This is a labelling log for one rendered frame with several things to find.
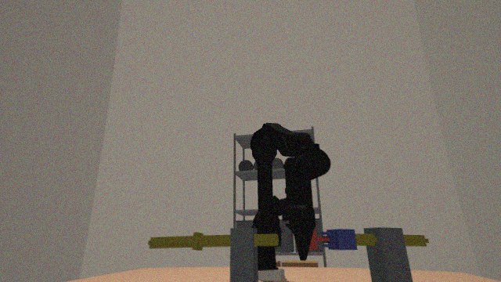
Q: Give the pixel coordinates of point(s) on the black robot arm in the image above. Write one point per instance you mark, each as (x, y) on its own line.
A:
(309, 162)

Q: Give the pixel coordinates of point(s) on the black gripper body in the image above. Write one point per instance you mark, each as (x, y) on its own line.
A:
(301, 210)

